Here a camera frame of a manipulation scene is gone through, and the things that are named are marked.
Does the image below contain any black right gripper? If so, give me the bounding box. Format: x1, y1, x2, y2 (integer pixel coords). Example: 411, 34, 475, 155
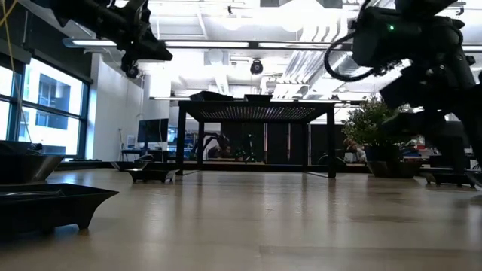
380, 67, 482, 174

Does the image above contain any black aluminium table frame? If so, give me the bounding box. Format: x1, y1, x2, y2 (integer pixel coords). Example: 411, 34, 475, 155
56, 160, 482, 176

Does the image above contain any green potted plant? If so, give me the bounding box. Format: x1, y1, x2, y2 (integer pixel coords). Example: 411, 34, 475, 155
340, 96, 425, 178

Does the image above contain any black perforated metal riser shelf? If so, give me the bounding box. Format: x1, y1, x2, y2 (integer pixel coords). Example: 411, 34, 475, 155
175, 99, 337, 179

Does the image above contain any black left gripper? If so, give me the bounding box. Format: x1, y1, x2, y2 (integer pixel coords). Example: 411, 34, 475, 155
112, 0, 174, 62

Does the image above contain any yellow hanging cable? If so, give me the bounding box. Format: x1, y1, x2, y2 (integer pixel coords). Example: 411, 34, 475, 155
0, 0, 32, 144

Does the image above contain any left gripper black rod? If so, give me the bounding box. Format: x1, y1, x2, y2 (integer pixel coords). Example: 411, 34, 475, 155
120, 51, 139, 69

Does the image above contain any long ceiling light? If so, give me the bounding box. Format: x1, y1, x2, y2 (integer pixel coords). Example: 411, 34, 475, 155
62, 37, 482, 53

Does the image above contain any large window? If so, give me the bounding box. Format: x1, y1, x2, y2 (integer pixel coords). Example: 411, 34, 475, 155
0, 56, 91, 161

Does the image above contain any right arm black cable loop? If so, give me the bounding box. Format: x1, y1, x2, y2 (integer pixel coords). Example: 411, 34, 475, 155
323, 32, 377, 83

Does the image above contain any black computer monitor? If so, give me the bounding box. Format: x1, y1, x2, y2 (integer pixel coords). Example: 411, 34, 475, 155
136, 117, 170, 144

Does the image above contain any black leaf-shaped mini plate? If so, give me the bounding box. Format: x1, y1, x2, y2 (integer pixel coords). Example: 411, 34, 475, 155
111, 160, 151, 172

